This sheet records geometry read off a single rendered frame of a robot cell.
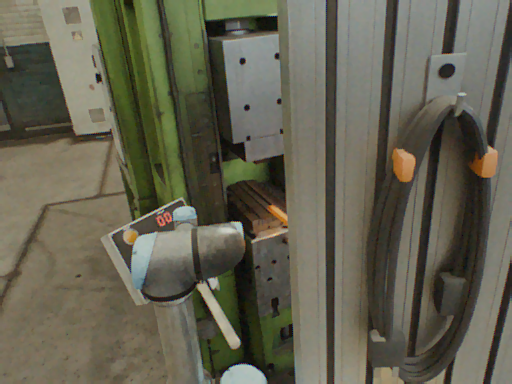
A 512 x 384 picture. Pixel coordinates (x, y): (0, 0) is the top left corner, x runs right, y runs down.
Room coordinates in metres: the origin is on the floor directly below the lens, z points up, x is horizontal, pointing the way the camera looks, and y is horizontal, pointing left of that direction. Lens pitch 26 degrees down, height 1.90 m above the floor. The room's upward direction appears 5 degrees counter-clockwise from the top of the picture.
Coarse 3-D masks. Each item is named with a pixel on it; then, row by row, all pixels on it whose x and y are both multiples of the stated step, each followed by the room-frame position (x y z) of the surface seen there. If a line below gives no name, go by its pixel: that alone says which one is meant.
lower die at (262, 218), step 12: (252, 180) 2.08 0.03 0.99; (240, 192) 1.94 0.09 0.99; (264, 192) 1.91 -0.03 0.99; (240, 204) 1.82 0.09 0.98; (252, 204) 1.79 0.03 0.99; (276, 204) 1.77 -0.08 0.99; (252, 216) 1.69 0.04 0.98; (264, 216) 1.66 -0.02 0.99; (276, 216) 1.69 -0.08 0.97; (252, 228) 1.64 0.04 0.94; (264, 228) 1.66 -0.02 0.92
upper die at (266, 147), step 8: (272, 136) 1.69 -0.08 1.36; (280, 136) 1.70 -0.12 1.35; (224, 144) 1.87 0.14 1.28; (232, 144) 1.77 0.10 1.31; (240, 144) 1.68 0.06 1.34; (248, 144) 1.64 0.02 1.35; (256, 144) 1.66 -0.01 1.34; (264, 144) 1.67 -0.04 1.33; (272, 144) 1.69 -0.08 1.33; (280, 144) 1.70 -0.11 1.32; (232, 152) 1.78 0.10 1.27; (240, 152) 1.69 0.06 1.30; (248, 152) 1.64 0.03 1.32; (256, 152) 1.66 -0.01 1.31; (264, 152) 1.67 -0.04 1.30; (272, 152) 1.69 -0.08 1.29; (280, 152) 1.70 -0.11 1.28; (248, 160) 1.64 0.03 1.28
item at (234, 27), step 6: (216, 24) 1.88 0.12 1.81; (222, 24) 1.86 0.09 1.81; (228, 24) 1.85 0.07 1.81; (234, 24) 1.85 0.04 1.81; (240, 24) 1.85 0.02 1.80; (246, 24) 1.88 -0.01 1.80; (222, 30) 1.86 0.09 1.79; (228, 30) 1.85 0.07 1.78; (234, 30) 1.85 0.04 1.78; (240, 30) 1.85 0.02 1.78; (246, 30) 1.87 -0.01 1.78
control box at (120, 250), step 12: (168, 204) 1.44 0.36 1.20; (180, 204) 1.47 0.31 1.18; (144, 216) 1.35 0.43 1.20; (156, 216) 1.38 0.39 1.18; (120, 228) 1.28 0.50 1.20; (132, 228) 1.30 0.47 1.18; (144, 228) 1.32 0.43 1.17; (156, 228) 1.35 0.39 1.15; (168, 228) 1.37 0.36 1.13; (108, 240) 1.24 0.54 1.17; (120, 240) 1.25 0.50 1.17; (108, 252) 1.26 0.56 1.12; (120, 252) 1.22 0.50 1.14; (132, 252) 1.24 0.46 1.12; (120, 264) 1.22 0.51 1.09; (132, 288) 1.19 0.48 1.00; (144, 300) 1.15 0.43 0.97
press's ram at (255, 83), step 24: (216, 48) 1.68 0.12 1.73; (240, 48) 1.64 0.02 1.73; (264, 48) 1.68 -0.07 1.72; (216, 72) 1.71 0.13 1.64; (240, 72) 1.64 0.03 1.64; (264, 72) 1.68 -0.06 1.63; (216, 96) 1.75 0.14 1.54; (240, 96) 1.64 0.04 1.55; (264, 96) 1.68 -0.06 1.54; (240, 120) 1.63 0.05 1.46; (264, 120) 1.68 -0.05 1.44
